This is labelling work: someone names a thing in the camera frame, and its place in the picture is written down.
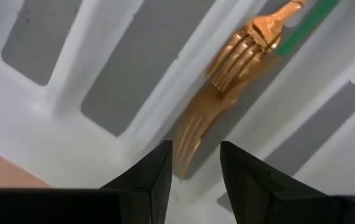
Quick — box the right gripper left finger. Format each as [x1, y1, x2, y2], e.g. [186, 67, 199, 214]
[0, 139, 174, 224]

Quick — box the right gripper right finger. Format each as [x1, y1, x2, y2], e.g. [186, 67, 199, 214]
[220, 141, 355, 224]

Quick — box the gold fork green handle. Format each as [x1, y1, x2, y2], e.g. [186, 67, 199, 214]
[173, 0, 340, 181]
[207, 0, 309, 94]

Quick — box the white plastic cutlery tray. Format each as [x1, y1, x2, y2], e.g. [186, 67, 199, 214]
[0, 0, 355, 224]

